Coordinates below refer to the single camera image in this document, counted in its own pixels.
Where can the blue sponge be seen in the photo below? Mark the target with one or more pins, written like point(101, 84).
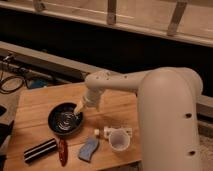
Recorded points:
point(87, 150)

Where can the black object at left edge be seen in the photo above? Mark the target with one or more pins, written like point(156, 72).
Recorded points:
point(5, 129)

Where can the blue object on floor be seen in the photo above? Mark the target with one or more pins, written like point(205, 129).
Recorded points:
point(35, 83)

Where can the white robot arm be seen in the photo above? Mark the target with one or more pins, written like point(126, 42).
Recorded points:
point(167, 114)

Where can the black white striped block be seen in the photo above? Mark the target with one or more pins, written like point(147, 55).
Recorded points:
point(40, 150)

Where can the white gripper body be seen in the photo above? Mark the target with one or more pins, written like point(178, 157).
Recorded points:
point(92, 98)

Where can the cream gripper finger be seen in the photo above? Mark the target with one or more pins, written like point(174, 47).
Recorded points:
point(80, 106)
point(98, 108)

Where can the red brown pocket knife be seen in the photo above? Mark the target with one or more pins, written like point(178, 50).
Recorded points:
point(63, 152)

